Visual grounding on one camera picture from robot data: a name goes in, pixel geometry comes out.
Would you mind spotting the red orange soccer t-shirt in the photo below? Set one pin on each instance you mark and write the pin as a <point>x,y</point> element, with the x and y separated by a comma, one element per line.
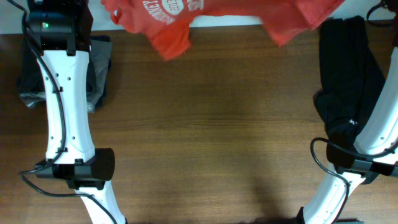
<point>166,23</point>

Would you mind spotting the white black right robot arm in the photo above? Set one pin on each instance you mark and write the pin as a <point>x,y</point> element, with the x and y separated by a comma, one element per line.
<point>373,153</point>

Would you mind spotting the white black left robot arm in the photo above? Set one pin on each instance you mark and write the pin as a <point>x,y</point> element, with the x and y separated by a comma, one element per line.
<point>58,33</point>

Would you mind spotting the folded grey garment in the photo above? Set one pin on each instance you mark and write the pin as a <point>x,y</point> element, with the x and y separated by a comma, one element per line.
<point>32,99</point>

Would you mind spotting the folded navy garment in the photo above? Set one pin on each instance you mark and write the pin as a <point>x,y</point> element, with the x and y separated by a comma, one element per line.
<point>100,61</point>

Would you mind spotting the crumpled black garment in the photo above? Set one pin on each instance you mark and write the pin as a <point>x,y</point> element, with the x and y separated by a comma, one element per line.
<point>350,77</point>

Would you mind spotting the folded black Nike shirt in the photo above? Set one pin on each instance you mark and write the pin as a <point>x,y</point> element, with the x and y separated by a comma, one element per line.
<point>30,80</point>

